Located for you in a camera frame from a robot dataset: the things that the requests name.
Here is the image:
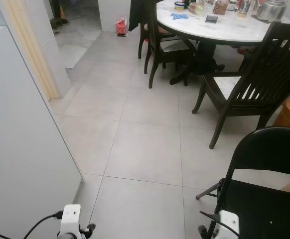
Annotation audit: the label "black folding chair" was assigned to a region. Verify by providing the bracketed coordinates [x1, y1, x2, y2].
[195, 126, 290, 239]

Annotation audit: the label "white cabinet panel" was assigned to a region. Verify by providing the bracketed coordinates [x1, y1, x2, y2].
[0, 24, 84, 239]

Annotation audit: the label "round white marble table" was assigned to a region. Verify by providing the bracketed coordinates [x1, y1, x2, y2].
[156, 0, 290, 86]

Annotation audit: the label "small red bag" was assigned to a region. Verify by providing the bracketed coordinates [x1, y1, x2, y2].
[115, 16, 129, 36]

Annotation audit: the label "dark shoes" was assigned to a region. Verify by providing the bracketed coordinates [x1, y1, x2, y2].
[49, 15, 71, 28]

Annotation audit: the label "dark wooden slat-back chair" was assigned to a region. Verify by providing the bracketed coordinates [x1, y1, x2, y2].
[192, 21, 290, 150]

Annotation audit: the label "blue cloth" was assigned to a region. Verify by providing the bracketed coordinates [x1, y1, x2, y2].
[170, 12, 191, 21]

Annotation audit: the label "black jacket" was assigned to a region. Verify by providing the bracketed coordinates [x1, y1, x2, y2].
[129, 0, 158, 33]

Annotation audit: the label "clear jar with pale contents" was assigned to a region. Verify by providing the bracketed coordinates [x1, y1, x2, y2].
[188, 2, 206, 15]

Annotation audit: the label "condiment bottle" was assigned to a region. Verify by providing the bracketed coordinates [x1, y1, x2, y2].
[236, 0, 251, 18]

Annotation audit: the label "clear jar with brown contents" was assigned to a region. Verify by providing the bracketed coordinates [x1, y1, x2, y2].
[212, 0, 230, 15]

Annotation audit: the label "steel pot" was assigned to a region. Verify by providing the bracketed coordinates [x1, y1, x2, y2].
[255, 0, 290, 23]

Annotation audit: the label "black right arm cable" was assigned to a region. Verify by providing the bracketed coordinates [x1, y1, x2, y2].
[200, 211, 238, 236]

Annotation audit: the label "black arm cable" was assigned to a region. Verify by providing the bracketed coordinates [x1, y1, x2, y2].
[200, 211, 238, 236]
[0, 211, 65, 239]

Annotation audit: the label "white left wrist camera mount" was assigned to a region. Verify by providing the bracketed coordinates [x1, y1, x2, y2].
[59, 204, 82, 239]

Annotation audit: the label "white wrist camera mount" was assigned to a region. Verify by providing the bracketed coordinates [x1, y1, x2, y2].
[59, 204, 82, 239]
[218, 210, 241, 239]

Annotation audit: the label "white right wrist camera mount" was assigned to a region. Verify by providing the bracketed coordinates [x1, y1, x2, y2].
[218, 210, 241, 239]

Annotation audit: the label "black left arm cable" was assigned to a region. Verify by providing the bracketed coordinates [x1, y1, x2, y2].
[0, 211, 65, 239]

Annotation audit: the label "cream door frame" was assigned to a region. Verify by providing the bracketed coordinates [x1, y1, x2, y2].
[0, 0, 62, 102]

